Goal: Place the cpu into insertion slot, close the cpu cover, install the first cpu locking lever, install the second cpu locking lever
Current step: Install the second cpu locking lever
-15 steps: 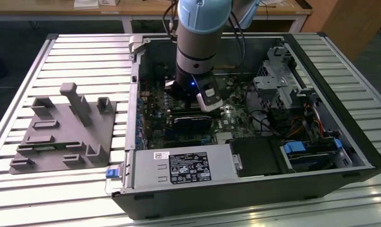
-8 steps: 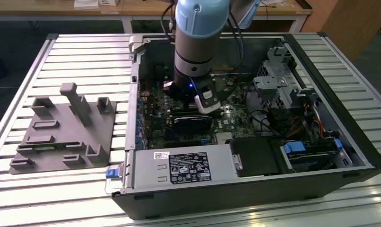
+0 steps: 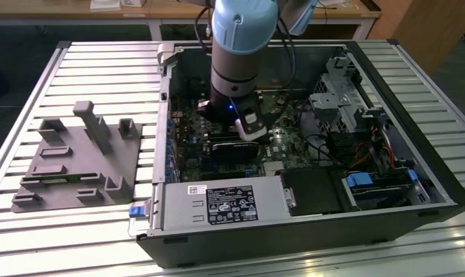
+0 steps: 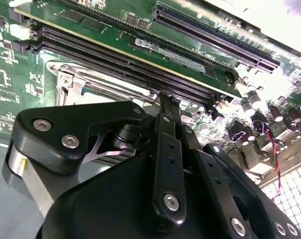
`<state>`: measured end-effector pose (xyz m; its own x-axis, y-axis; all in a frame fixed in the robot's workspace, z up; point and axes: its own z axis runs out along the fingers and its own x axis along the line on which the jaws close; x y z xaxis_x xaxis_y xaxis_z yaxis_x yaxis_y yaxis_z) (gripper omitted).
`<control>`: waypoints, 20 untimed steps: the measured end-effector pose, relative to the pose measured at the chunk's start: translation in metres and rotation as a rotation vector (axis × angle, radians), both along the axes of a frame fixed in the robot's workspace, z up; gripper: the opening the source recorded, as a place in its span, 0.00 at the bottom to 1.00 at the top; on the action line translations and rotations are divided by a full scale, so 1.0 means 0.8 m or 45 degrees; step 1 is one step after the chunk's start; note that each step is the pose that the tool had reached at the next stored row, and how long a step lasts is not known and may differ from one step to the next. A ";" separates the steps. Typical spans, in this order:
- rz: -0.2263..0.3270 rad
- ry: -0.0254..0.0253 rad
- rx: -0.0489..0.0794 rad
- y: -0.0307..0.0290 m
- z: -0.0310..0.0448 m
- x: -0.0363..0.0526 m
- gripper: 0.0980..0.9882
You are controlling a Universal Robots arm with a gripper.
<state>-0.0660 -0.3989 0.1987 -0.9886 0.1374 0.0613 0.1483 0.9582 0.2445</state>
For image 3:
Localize flat black item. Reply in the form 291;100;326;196
362;0;384;12

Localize green RAM stick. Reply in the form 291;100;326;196
37;174;86;184

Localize grey parts rack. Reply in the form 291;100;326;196
10;100;144;214

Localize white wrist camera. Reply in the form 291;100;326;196
235;108;270;143

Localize wooden cabinet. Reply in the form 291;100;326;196
392;0;465;76

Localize wooden desk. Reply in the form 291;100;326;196
0;0;384;41

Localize grey metal drive cage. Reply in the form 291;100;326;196
310;56;390;133

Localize pale blue teach pendant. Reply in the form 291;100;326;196
290;0;320;36

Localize black graphics card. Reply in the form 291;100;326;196
210;140;260;161

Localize black open PC case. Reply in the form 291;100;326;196
135;39;465;268

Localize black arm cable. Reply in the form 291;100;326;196
276;16;299;89

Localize blue power supply handle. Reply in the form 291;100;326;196
128;203;151;219

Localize grey power supply box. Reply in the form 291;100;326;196
151;175;295;231

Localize small silver heat sink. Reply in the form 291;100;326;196
263;161;286;174

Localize black disk bay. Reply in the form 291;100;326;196
280;169;351;217

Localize green motherboard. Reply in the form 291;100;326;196
167;95;315;184

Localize orange power wires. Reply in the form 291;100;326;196
348;144;395;170

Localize hard disk in blue carrier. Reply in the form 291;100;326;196
343;170;420;211

